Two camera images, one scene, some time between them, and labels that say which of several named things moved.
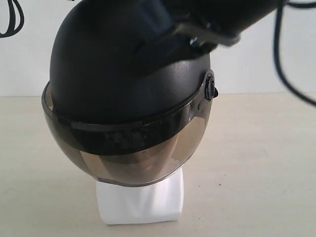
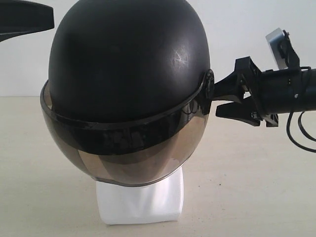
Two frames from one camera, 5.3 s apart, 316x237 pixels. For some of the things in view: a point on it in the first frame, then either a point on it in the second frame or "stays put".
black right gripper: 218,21 -> 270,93
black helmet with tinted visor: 118,122 stays put
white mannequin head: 124,205 stays put
